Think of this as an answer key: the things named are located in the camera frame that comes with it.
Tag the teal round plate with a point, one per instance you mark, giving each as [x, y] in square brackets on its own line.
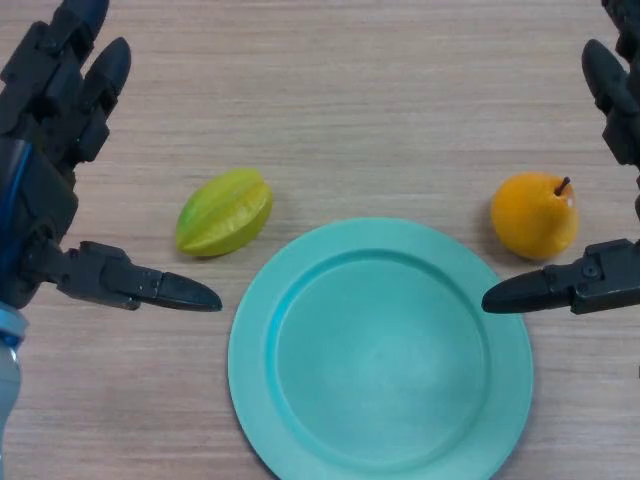
[380, 360]

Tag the yellow-green starfruit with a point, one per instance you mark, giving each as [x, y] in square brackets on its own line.
[225, 212]

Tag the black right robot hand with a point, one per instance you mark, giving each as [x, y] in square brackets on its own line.
[600, 280]

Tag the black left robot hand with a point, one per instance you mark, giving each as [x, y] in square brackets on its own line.
[45, 190]

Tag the orange-yellow pear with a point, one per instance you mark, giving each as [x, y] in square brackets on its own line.
[532, 217]

